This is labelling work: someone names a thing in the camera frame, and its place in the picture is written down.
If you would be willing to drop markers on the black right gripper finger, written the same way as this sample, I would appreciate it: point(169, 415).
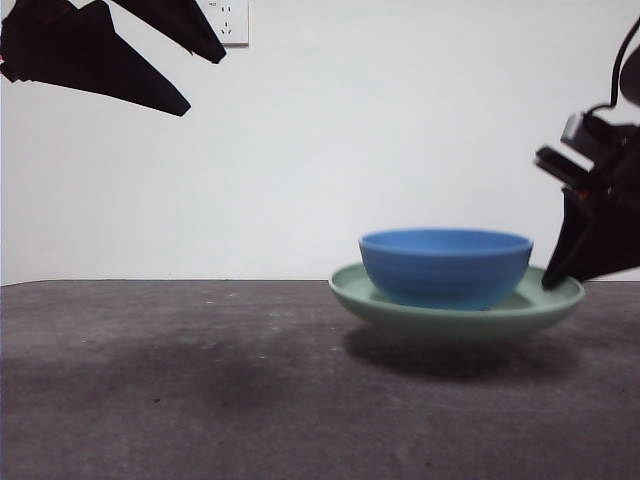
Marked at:
point(567, 235)
point(612, 245)

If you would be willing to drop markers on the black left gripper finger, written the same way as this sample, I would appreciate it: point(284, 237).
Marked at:
point(85, 55)
point(190, 25)

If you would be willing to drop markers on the blue ribbed bowl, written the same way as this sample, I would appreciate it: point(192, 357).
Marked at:
point(445, 270)

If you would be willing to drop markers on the green round plate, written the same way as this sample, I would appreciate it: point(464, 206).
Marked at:
point(450, 325)

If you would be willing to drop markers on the white wall socket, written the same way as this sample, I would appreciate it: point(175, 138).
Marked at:
point(236, 25)

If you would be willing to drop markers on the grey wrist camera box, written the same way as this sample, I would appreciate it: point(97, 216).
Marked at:
point(577, 132)

